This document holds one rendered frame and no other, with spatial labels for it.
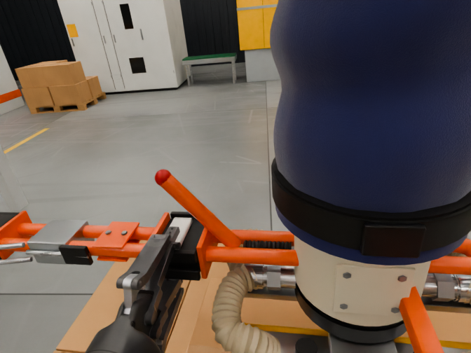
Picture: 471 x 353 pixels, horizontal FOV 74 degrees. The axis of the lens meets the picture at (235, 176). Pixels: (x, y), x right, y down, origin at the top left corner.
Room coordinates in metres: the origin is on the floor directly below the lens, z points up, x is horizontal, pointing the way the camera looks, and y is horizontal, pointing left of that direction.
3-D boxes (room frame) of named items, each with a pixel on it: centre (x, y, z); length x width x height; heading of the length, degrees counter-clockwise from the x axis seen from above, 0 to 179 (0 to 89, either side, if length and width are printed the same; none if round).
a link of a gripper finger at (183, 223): (0.37, 0.10, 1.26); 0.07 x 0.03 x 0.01; 168
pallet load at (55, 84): (6.95, 3.47, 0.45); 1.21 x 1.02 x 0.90; 83
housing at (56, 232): (0.42, 0.30, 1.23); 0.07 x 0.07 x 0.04; 78
